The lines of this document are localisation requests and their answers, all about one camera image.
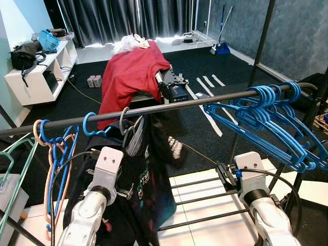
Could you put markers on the green plastic hanger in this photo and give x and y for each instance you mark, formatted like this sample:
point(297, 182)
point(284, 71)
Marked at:
point(25, 138)

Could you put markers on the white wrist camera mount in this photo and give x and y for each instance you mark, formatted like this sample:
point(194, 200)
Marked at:
point(251, 171)
point(108, 166)

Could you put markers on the grey hanger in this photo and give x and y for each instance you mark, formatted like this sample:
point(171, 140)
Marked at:
point(136, 142)

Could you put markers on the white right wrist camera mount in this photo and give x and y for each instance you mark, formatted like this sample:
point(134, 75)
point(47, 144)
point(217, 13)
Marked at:
point(251, 171)

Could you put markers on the pink plastic hanger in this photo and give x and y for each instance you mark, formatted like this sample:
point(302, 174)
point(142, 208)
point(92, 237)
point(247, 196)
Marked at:
point(36, 130)

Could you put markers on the blue bag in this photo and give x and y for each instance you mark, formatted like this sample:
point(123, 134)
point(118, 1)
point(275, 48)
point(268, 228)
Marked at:
point(48, 41)

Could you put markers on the small grey box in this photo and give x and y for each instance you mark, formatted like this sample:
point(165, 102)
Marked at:
point(98, 81)
point(91, 81)

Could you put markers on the long white floor tape strip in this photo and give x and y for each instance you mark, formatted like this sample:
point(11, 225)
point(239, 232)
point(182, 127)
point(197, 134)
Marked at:
point(214, 124)

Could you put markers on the black metal clothes rack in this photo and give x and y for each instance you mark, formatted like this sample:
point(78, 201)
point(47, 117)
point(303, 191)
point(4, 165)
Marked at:
point(179, 105)

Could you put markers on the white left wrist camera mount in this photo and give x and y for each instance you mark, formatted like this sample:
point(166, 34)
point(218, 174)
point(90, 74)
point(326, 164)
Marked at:
point(108, 166)

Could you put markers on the blue broom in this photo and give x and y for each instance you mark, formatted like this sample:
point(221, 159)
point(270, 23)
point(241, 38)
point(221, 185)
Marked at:
point(222, 49)

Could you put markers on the red cloth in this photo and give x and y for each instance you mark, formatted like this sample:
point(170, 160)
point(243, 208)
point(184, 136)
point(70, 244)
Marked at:
point(130, 77)

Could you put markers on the black machine with red label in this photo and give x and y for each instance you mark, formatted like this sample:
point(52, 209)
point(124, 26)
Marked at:
point(177, 91)

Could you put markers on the white crumpled cloth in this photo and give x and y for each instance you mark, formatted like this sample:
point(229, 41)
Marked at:
point(128, 45)

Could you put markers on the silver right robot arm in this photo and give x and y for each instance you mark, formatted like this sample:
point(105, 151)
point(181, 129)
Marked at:
point(271, 220)

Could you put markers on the dark grey curtain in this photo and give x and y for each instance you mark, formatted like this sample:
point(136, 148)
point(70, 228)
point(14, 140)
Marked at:
point(128, 18)

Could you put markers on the black shoulder bag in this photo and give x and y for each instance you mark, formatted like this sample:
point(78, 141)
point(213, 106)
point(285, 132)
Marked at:
point(24, 56)

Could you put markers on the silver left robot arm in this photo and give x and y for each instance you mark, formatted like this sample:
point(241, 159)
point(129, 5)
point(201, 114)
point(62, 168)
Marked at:
point(84, 220)

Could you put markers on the black printed T-shirt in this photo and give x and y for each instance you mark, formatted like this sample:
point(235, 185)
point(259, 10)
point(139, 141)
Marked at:
point(133, 205)

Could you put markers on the grey fabric ottoman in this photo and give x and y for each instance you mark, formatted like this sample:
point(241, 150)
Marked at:
point(10, 200)

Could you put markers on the white shelf unit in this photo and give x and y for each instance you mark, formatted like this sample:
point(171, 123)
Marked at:
point(36, 87)

